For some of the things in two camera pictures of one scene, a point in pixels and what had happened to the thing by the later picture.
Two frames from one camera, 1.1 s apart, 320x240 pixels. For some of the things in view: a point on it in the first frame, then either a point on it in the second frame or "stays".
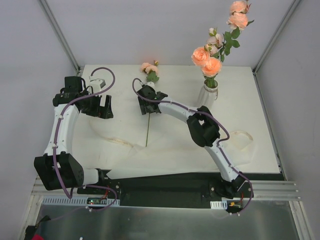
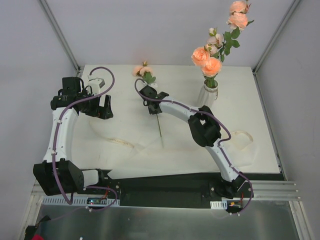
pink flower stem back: [152, 71] to [144, 71]
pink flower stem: [215, 44] stays
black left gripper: [100, 106] stays
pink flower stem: [237, 21] stays
